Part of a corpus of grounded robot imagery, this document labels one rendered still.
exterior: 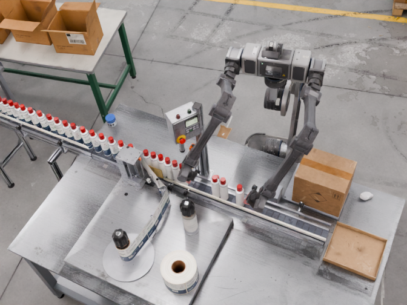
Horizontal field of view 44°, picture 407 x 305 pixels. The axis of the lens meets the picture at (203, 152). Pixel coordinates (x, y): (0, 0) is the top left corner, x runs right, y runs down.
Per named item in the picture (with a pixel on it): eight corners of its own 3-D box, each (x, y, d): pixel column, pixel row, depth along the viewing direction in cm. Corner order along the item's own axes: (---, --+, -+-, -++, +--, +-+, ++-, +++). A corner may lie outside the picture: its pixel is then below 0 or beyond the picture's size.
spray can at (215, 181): (211, 196, 317) (208, 178, 301) (214, 190, 319) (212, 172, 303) (218, 200, 315) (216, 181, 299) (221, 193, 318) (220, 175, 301)
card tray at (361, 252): (322, 260, 291) (323, 257, 288) (336, 224, 304) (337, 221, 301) (374, 281, 281) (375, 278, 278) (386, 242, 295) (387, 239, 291)
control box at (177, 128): (169, 134, 298) (164, 112, 283) (194, 122, 302) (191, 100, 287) (176, 146, 292) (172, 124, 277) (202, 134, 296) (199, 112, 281)
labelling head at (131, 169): (122, 181, 329) (114, 158, 308) (132, 166, 335) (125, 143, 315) (141, 189, 324) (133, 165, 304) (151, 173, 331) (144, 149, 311)
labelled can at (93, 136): (93, 151, 346) (85, 132, 330) (97, 146, 349) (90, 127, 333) (100, 154, 345) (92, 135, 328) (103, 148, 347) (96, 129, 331)
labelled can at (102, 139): (102, 155, 344) (95, 136, 328) (106, 149, 346) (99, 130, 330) (109, 157, 342) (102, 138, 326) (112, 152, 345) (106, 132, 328)
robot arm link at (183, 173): (200, 160, 289) (186, 153, 288) (194, 175, 283) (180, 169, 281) (192, 169, 299) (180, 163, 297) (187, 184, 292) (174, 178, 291)
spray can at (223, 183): (218, 199, 315) (217, 181, 299) (222, 192, 318) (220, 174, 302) (226, 202, 314) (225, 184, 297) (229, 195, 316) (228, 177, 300)
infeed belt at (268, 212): (92, 156, 349) (91, 152, 346) (99, 147, 353) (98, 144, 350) (324, 245, 295) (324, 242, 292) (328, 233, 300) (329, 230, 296)
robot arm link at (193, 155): (232, 109, 269) (214, 100, 267) (231, 115, 264) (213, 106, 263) (197, 164, 294) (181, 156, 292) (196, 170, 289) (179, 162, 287)
